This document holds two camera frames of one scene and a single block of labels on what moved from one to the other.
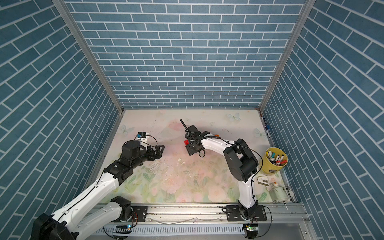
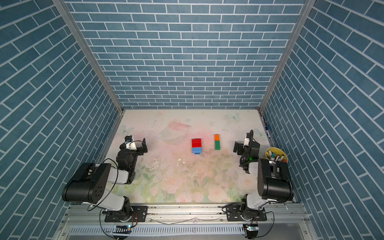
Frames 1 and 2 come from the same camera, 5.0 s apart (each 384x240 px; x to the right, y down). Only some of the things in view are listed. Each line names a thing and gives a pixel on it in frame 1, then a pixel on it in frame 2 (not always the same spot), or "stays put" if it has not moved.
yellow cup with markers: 274,159 stays put
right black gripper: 190,150 to 240,146
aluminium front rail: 204,216 stays put
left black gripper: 158,154 to 139,150
